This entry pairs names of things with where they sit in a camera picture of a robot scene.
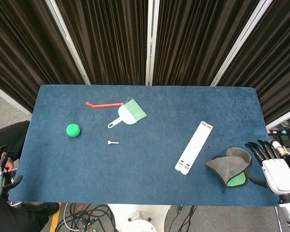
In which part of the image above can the white sneaker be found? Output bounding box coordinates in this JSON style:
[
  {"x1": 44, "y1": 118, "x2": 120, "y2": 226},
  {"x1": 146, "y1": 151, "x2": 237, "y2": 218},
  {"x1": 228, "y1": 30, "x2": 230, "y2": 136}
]
[{"x1": 272, "y1": 141, "x2": 290, "y2": 155}]

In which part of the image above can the red-handled green mini broom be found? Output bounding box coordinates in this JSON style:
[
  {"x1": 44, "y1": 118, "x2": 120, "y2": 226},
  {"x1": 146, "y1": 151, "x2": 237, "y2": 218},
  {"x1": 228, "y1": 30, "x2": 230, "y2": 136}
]
[{"x1": 85, "y1": 97, "x2": 147, "y2": 121}]

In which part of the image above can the white mini dustpan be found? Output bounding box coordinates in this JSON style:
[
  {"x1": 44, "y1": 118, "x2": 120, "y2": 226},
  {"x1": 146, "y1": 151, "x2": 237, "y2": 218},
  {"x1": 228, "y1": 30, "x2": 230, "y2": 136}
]
[{"x1": 107, "y1": 104, "x2": 138, "y2": 129}]

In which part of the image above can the power strip with plugs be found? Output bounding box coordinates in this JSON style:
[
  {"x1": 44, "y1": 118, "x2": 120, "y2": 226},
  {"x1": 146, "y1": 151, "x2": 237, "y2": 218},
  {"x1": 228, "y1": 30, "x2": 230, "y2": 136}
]
[{"x1": 267, "y1": 129, "x2": 290, "y2": 136}]

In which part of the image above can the green ball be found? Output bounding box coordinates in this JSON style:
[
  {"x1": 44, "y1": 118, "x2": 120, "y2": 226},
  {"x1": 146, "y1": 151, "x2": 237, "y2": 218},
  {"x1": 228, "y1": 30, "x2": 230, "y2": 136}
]
[{"x1": 66, "y1": 123, "x2": 82, "y2": 138}]

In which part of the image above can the blue felt table cover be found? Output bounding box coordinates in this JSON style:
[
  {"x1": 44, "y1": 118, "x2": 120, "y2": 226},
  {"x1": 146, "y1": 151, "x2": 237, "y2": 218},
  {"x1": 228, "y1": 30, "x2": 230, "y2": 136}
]
[{"x1": 8, "y1": 84, "x2": 280, "y2": 207}]

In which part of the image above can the grey and green cloth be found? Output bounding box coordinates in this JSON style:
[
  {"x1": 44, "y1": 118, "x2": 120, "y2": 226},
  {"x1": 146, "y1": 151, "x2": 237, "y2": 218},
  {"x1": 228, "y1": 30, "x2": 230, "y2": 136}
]
[{"x1": 205, "y1": 147, "x2": 253, "y2": 193}]

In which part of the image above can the white folding laptop stand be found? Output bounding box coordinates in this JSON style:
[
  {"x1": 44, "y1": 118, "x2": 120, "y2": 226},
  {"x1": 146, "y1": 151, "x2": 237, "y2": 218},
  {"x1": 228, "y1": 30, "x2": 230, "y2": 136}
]
[{"x1": 174, "y1": 120, "x2": 213, "y2": 176}]

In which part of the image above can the dark brown pleated curtain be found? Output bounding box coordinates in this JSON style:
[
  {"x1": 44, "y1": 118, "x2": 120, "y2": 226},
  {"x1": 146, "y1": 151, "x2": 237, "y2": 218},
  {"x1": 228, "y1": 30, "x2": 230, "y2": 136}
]
[
  {"x1": 217, "y1": 0, "x2": 290, "y2": 126},
  {"x1": 152, "y1": 0, "x2": 261, "y2": 87},
  {"x1": 0, "y1": 0, "x2": 85, "y2": 114},
  {"x1": 55, "y1": 0, "x2": 150, "y2": 86}
]

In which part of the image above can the person in black clothes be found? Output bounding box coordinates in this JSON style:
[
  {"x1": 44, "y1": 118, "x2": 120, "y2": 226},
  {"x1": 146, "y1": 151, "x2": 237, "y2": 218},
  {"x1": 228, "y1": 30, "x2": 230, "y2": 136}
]
[{"x1": 0, "y1": 120, "x2": 60, "y2": 232}]

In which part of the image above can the white partition base rail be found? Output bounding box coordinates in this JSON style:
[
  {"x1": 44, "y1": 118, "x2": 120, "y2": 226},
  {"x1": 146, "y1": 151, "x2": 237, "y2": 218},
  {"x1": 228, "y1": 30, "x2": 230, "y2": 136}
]
[
  {"x1": 265, "y1": 112, "x2": 290, "y2": 131},
  {"x1": 0, "y1": 81, "x2": 32, "y2": 117}
]

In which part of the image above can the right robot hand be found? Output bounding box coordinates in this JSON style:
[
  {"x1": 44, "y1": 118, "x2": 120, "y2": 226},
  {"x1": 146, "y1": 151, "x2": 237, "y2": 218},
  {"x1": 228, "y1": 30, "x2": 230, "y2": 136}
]
[{"x1": 244, "y1": 139, "x2": 290, "y2": 196}]

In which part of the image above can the white partition post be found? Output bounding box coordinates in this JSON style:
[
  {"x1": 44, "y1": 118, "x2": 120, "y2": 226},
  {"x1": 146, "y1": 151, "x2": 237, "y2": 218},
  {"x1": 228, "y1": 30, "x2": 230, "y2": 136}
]
[
  {"x1": 209, "y1": 0, "x2": 274, "y2": 87},
  {"x1": 145, "y1": 0, "x2": 160, "y2": 86},
  {"x1": 44, "y1": 0, "x2": 91, "y2": 85}
]

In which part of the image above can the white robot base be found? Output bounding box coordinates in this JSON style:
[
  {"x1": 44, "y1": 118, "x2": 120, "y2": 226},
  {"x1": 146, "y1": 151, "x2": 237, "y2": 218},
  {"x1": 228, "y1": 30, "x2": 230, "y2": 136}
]
[{"x1": 107, "y1": 204, "x2": 172, "y2": 232}]

